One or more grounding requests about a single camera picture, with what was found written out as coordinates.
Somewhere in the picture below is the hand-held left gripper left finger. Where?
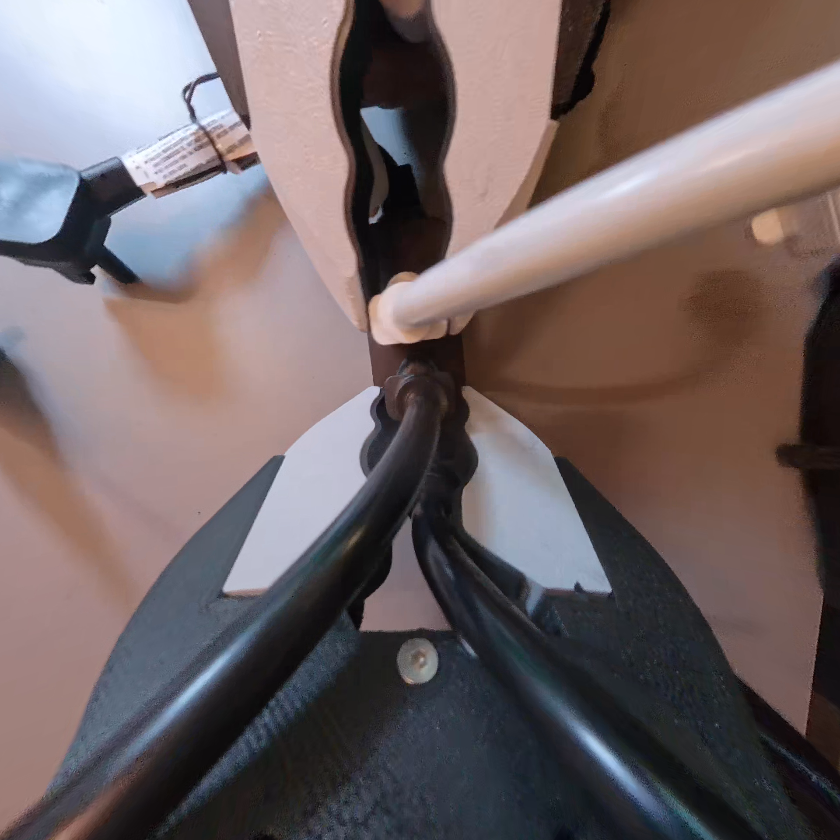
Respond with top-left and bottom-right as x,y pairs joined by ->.
223,387 -> 395,595

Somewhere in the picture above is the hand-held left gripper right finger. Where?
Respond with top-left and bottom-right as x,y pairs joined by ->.
458,386 -> 613,598

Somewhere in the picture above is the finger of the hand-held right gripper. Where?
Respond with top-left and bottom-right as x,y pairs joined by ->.
228,0 -> 371,332
430,0 -> 564,263

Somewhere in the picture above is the black power cord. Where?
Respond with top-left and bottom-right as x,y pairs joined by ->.
410,420 -> 840,840
0,364 -> 454,840

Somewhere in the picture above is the black power strip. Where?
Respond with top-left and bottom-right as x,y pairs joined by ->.
357,105 -> 468,401

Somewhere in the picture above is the white power cord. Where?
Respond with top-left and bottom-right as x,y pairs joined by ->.
367,61 -> 840,345

